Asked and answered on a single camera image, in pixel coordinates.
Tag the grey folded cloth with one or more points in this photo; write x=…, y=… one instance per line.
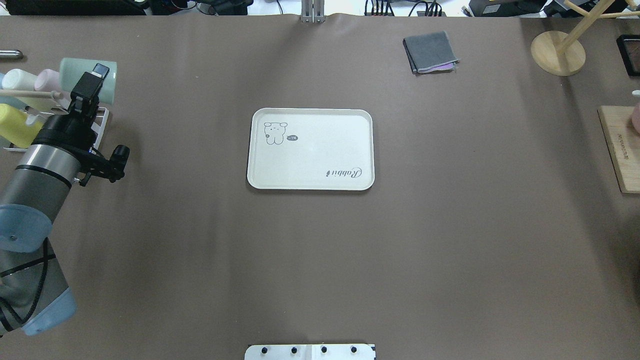
x=431, y=52

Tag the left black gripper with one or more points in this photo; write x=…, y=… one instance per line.
x=64, y=134

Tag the pink cup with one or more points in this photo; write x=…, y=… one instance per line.
x=48, y=81

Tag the wooden cutting board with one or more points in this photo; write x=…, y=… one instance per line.
x=623, y=143

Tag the pink bowl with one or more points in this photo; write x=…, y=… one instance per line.
x=635, y=117

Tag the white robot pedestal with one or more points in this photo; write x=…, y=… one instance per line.
x=319, y=351

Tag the aluminium frame post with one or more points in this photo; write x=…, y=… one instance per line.
x=313, y=11

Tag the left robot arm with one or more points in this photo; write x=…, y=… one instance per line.
x=35, y=295

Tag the white cup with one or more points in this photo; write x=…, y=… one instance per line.
x=20, y=80

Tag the cream rabbit tray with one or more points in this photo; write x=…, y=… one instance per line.
x=311, y=149

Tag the green cup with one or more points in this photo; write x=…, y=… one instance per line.
x=72, y=70

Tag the wooden mug tree stand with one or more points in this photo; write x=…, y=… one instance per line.
x=561, y=53

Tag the yellow cup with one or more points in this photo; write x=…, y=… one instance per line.
x=19, y=127

